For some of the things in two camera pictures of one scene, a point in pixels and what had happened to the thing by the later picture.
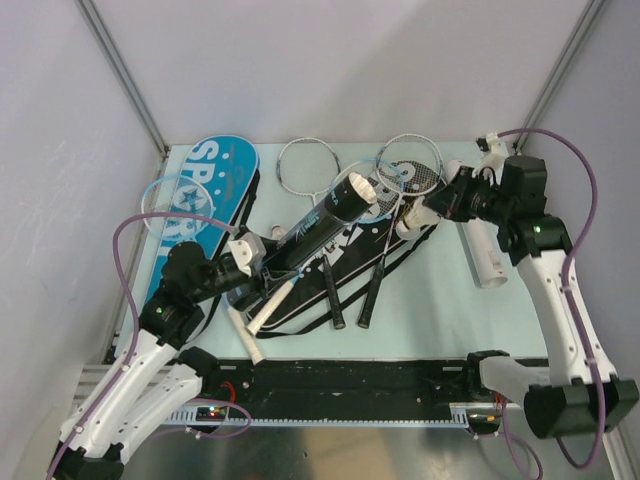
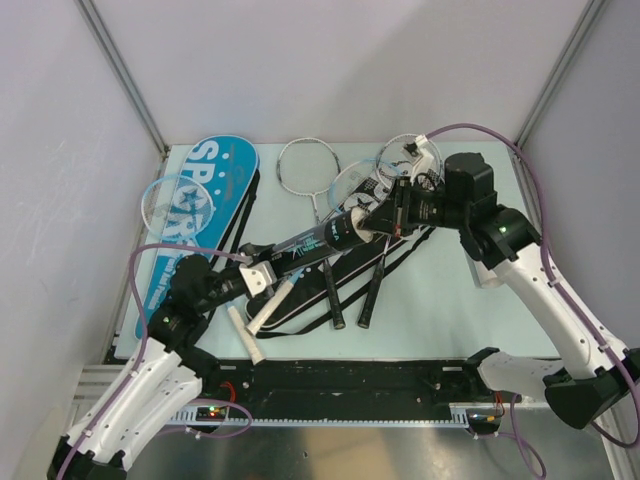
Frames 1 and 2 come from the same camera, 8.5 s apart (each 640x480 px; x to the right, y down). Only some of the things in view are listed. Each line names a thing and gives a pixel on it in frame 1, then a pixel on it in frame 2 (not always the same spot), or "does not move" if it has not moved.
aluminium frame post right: [566, 58] does not move
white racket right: [406, 165] does not move
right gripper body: [472, 197] to [413, 207]
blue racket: [189, 194] does not move
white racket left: [311, 167] does not move
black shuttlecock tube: [356, 194] to [336, 235]
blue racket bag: [214, 177] does not move
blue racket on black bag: [388, 181] does not move
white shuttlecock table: [363, 187] to [357, 215]
